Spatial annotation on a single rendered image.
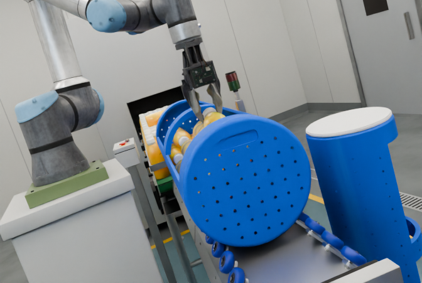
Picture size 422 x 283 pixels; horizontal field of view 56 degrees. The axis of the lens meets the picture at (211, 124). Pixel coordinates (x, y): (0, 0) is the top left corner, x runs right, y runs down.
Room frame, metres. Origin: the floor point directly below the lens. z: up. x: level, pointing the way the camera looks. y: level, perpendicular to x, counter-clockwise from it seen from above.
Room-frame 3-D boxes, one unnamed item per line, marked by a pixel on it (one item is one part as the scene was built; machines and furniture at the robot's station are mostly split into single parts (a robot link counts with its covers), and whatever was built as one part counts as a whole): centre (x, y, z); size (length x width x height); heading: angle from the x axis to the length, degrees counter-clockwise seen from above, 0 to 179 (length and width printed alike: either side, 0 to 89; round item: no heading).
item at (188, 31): (1.03, -0.01, 1.44); 0.08 x 0.08 x 0.05
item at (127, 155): (1.89, 0.43, 1.05); 0.20 x 0.10 x 0.10; 9
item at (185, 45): (1.02, -0.01, 1.36); 0.09 x 0.08 x 0.12; 9
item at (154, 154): (1.83, 0.29, 0.99); 0.07 x 0.07 x 0.19
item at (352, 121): (1.29, -0.44, 1.03); 0.28 x 0.28 x 0.01
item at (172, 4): (1.03, -0.01, 1.52); 0.09 x 0.08 x 0.11; 64
